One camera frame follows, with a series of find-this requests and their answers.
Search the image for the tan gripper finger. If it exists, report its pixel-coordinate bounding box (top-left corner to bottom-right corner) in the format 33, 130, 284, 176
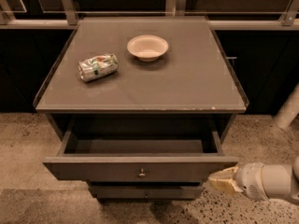
208, 178, 242, 195
209, 166, 239, 179

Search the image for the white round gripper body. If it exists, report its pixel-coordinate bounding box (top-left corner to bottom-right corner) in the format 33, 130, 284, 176
235, 163, 268, 201

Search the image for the grey top drawer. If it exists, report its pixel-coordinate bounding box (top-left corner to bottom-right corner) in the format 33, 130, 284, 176
43, 117, 237, 184

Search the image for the grey drawer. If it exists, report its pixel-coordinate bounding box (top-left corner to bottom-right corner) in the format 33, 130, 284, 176
89, 185, 204, 200
43, 117, 237, 184

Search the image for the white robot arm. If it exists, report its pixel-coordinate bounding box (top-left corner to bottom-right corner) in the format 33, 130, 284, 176
208, 157, 299, 205

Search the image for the grey bottom drawer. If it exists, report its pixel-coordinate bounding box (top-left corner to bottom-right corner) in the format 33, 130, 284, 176
89, 185, 204, 200

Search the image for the dark grey drawer cabinet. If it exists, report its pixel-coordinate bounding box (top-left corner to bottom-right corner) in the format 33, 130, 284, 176
33, 15, 250, 142

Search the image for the white paper bowl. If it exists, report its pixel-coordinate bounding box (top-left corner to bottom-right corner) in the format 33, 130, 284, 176
127, 35, 169, 62

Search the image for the crushed green silver can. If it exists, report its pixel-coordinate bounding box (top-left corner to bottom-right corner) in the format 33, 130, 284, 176
78, 53, 119, 82

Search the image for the metal glass railing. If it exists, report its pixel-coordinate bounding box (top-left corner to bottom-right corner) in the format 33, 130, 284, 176
0, 0, 299, 31

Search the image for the white cylindrical post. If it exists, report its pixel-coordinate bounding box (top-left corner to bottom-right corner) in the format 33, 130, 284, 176
274, 83, 299, 129

